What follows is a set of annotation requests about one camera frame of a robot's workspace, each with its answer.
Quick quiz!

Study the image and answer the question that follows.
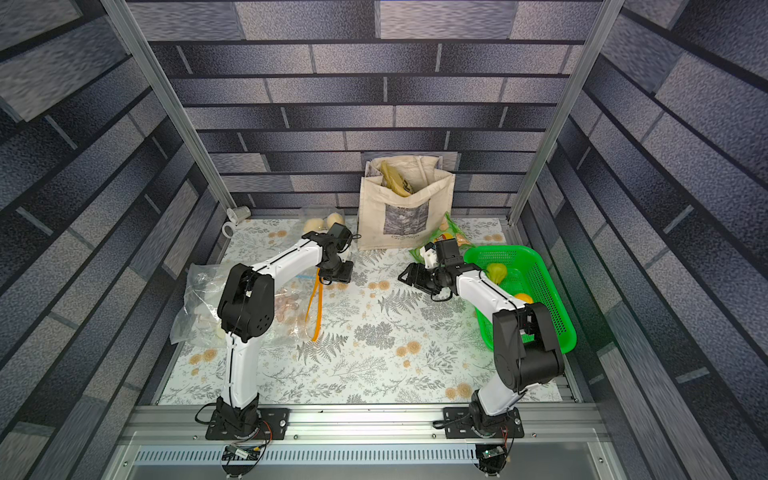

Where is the green fruit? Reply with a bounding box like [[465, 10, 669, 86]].
[[485, 263, 508, 285]]

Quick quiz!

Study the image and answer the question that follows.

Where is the clear bag of buns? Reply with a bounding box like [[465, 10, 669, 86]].
[[299, 205, 346, 234]]

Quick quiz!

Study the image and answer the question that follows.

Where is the yellow pear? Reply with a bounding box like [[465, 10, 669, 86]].
[[514, 293, 534, 304]]

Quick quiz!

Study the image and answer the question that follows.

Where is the clear orange zip-top bag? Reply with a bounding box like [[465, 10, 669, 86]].
[[169, 263, 325, 352]]

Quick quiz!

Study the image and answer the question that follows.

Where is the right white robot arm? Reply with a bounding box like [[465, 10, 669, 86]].
[[398, 239, 565, 437]]

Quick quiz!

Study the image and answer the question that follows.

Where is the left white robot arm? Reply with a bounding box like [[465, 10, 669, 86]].
[[217, 223, 353, 412]]

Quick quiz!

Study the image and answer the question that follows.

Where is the green chips bag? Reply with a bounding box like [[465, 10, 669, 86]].
[[409, 213, 473, 264]]

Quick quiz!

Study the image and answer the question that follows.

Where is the beige canvas tote bag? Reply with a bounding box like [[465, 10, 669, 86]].
[[357, 155, 456, 251]]

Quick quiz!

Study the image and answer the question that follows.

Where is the giraffe yellow toy package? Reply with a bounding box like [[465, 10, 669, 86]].
[[268, 288, 309, 338]]

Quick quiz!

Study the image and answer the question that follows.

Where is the green plastic basket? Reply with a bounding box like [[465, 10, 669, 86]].
[[464, 245, 577, 354]]

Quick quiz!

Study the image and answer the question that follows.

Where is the yellow snack packet in tote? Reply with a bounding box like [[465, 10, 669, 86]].
[[379, 160, 414, 197]]

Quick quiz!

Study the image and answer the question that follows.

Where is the white cup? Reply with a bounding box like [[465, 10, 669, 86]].
[[222, 206, 251, 239]]

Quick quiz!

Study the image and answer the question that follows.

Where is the right circuit board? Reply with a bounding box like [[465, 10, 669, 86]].
[[475, 444, 509, 476]]

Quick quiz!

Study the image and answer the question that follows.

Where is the circuit board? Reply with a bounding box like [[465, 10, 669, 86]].
[[221, 444, 265, 465], [475, 444, 509, 476]]

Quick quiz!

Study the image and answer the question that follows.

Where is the left circuit board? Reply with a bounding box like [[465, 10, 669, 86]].
[[221, 444, 265, 465]]

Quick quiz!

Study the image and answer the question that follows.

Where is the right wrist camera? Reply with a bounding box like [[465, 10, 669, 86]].
[[419, 242, 439, 270]]

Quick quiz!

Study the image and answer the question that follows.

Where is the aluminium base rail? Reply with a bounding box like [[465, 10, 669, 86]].
[[107, 402, 608, 478]]

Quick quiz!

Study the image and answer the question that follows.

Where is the right aluminium frame post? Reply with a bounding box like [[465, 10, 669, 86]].
[[506, 0, 625, 226]]

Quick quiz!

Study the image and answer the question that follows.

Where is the aluminium frame post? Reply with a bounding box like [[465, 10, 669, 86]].
[[506, 0, 625, 226], [100, 0, 236, 209]]

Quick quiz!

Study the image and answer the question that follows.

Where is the left aluminium frame post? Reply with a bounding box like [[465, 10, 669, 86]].
[[100, 0, 236, 209]]

